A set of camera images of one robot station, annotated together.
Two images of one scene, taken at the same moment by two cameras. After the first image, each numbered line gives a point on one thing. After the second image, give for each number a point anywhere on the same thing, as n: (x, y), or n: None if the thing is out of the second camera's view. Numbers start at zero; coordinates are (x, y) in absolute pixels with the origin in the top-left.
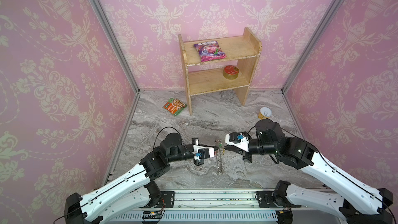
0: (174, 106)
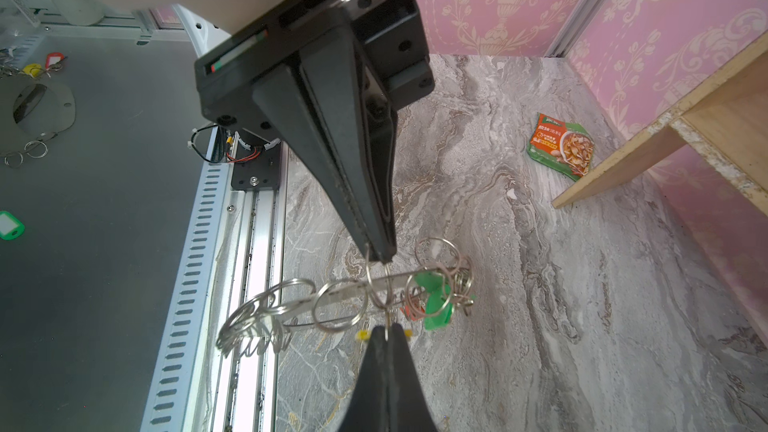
0: (563, 147)
